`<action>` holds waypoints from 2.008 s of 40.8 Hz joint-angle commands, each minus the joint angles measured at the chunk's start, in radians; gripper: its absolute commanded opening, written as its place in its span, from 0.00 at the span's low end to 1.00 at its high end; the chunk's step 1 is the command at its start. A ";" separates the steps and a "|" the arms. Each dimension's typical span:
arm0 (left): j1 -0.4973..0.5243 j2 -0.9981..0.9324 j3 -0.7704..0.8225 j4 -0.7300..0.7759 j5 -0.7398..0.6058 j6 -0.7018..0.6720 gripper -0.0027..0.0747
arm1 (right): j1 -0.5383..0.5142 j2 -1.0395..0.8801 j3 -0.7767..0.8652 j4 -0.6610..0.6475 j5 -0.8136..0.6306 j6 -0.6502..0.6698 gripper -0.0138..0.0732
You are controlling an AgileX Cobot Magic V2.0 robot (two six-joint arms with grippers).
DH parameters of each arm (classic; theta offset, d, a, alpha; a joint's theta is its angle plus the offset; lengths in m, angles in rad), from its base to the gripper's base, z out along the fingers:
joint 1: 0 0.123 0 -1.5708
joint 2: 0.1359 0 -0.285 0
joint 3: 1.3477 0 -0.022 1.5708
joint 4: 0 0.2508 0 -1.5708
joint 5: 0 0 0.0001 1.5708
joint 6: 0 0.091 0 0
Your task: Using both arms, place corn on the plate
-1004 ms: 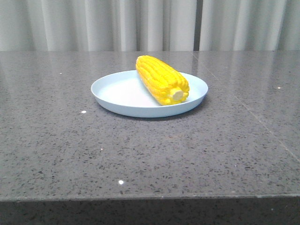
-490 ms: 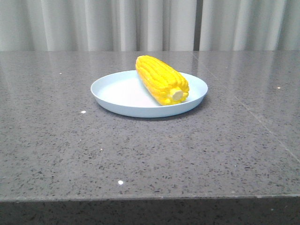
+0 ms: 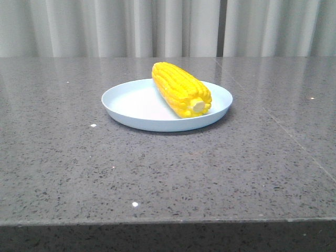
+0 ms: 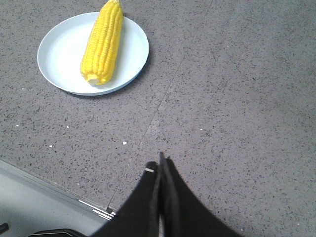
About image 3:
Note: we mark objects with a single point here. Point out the yellow corn cob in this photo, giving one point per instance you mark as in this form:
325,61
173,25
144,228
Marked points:
187,96

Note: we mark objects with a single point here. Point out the light blue round plate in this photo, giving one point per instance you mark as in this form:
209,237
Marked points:
138,104

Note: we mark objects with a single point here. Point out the white pleated curtain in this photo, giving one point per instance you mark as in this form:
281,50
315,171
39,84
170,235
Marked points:
167,28

